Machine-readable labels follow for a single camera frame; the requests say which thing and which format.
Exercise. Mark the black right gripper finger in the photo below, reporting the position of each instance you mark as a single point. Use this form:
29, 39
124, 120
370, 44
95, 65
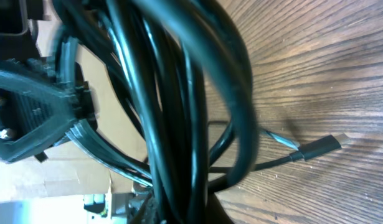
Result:
147, 212

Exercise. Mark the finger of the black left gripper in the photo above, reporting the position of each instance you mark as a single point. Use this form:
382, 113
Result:
39, 107

